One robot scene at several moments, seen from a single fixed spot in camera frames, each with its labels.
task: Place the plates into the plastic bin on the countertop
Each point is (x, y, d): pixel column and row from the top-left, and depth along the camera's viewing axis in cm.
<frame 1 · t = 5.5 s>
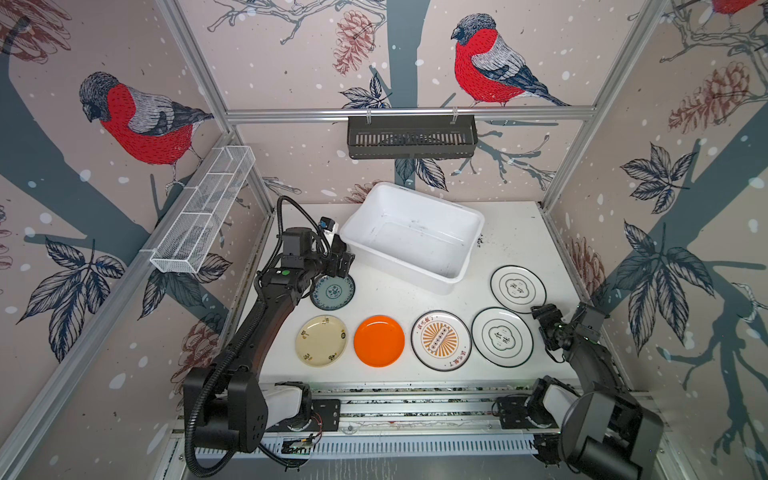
left hand: (337, 249, 82), fingers open
right hand: (538, 317, 87), fingers open
green blue floral plate: (332, 293, 99), on the table
cream yellow plate: (321, 340, 91), on the table
orange plate: (378, 341, 89), on the table
white plate orange sunburst: (441, 340, 87), on the table
white plate green rim: (501, 337, 88), on the table
white plate green rim 2: (517, 288, 100), on the table
white plastic bin: (413, 235, 113), on the table

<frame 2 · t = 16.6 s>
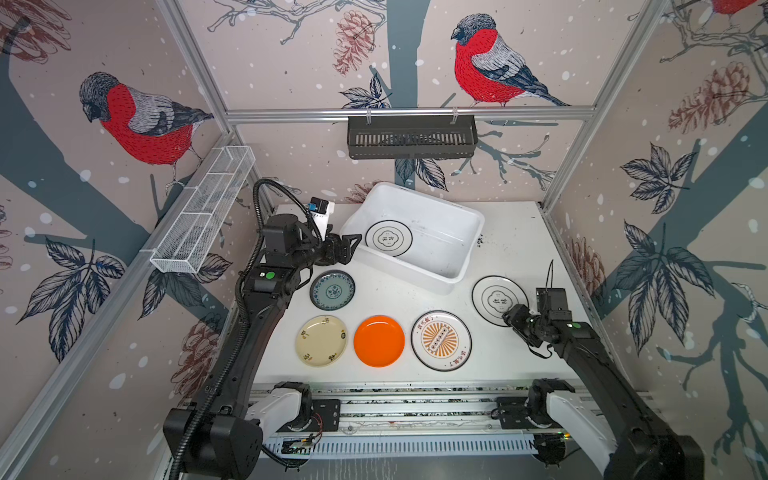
left hand: (343, 230, 72), fingers open
right hand: (507, 321, 84), fingers open
white plate green rim: (390, 236, 113), on the table
white plate green rim 2: (495, 295, 97), on the table
the other named things where they were.

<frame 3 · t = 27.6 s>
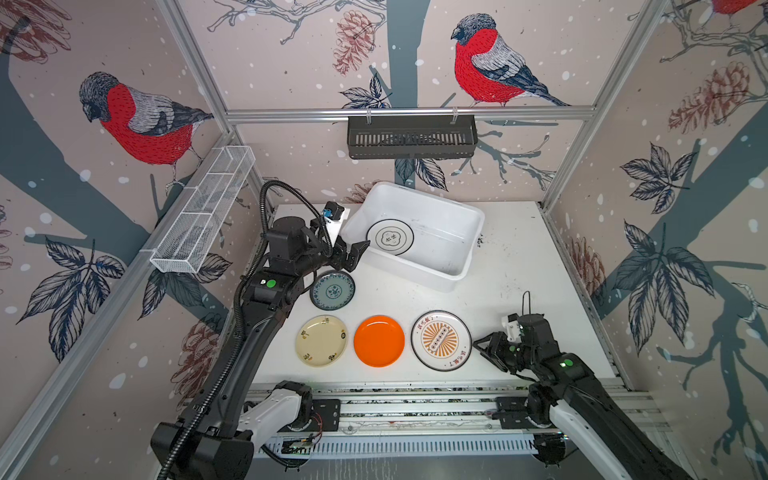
left hand: (351, 231, 69), fingers open
right hand: (474, 350, 80), fingers open
white plate green rim 2: (390, 235, 113), point 2 cm above the table
the other named things where they were.

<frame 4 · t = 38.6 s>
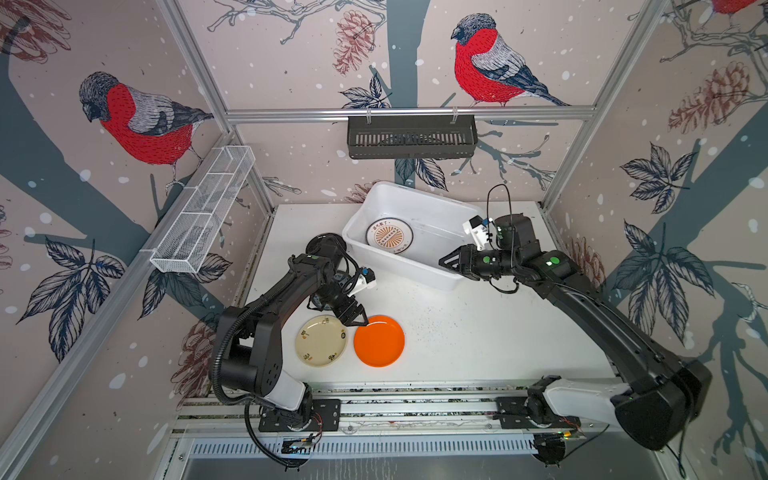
left hand: (356, 313, 83), fingers open
right hand: (439, 267, 71), fingers open
white plate orange sunburst: (394, 235, 112), point 2 cm above the table
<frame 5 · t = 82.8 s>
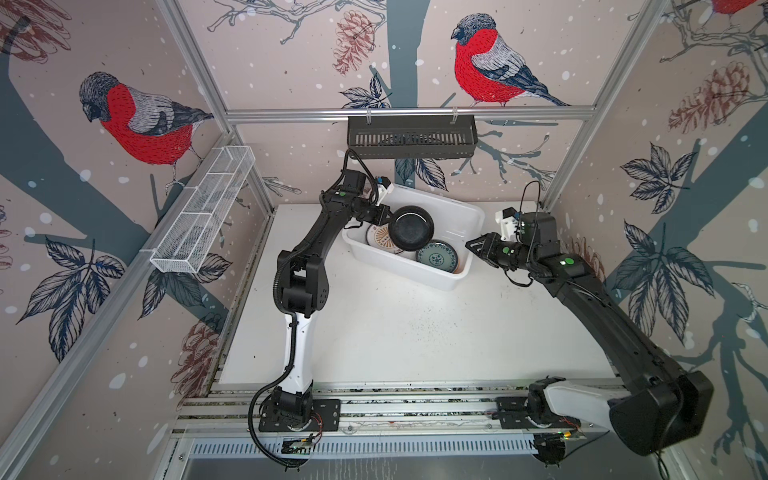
left hand: (393, 216, 93), fingers closed
right hand: (465, 247, 76), fingers open
black glossy plate: (411, 228, 97), point 15 cm above the table
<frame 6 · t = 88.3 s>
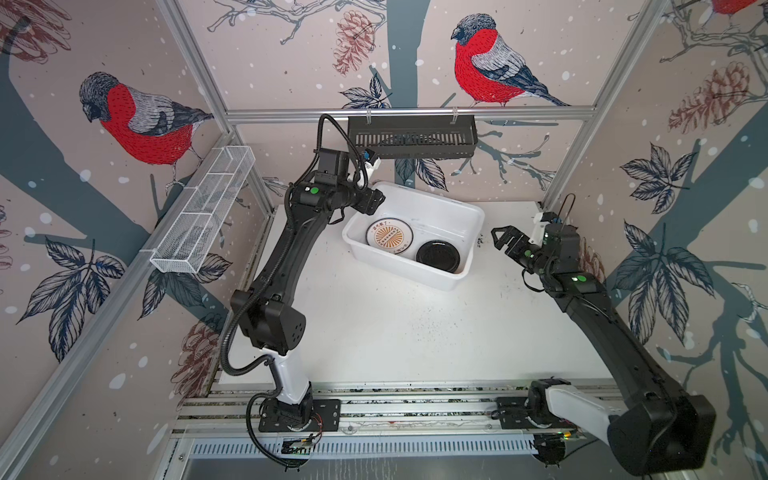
left hand: (371, 188, 78), fingers open
right hand: (500, 238, 79), fingers open
black glossy plate: (439, 253, 106), point 2 cm above the table
